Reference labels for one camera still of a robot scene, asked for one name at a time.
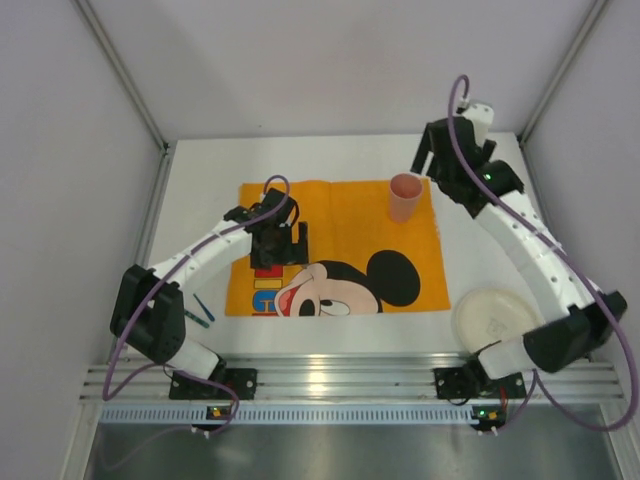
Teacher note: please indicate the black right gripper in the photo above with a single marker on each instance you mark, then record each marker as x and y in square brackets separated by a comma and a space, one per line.
[438, 145]

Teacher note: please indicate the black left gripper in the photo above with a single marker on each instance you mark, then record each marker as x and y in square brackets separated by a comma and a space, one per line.
[279, 255]

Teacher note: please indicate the pink plastic cup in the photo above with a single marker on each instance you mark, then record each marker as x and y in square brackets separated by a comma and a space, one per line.
[405, 191]

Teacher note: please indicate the orange Mickey Mouse placemat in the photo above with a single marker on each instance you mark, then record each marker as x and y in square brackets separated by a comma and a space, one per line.
[360, 261]

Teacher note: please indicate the blue metallic spoon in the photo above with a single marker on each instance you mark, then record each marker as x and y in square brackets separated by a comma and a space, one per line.
[206, 310]

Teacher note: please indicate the white round plate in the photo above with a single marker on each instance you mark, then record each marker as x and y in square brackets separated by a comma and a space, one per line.
[489, 315]

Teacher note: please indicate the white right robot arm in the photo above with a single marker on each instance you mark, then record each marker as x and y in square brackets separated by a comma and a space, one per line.
[576, 319]

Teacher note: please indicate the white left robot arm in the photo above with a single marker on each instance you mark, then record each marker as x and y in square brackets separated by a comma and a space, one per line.
[149, 313]

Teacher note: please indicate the silver fork green handle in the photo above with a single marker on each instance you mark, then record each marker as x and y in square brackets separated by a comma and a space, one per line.
[202, 323]

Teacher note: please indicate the left aluminium corner post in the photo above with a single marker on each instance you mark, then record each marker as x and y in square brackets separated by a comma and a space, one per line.
[120, 70]

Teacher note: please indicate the aluminium corner post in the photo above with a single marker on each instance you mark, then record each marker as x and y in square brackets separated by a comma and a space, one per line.
[120, 70]
[590, 21]

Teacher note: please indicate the aluminium rail base frame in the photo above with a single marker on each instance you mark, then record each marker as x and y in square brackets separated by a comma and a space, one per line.
[320, 378]

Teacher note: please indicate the right aluminium corner post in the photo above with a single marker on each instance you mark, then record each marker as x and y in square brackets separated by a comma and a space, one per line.
[590, 21]

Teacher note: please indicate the white slotted cable duct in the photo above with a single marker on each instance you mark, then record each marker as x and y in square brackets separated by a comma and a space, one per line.
[264, 414]

